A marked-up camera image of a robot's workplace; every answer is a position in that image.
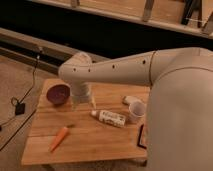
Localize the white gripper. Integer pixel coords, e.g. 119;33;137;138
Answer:
70;82;97;111

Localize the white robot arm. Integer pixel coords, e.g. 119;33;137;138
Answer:
58;47;213;171

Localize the white bottle with label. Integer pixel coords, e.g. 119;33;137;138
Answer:
91;110;126;127

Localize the maroon bowl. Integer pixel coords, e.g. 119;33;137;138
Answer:
46;84;70;105

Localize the orange toy carrot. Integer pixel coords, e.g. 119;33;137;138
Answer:
49;125;74;152

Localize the white plastic cup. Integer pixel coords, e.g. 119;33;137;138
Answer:
129;101;146;123

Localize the black power adapter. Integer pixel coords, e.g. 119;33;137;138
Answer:
15;103;25;115

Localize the black framed tablet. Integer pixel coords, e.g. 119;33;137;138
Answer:
137;124;147;149

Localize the black cable on floor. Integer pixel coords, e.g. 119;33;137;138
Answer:
0;54;41;152

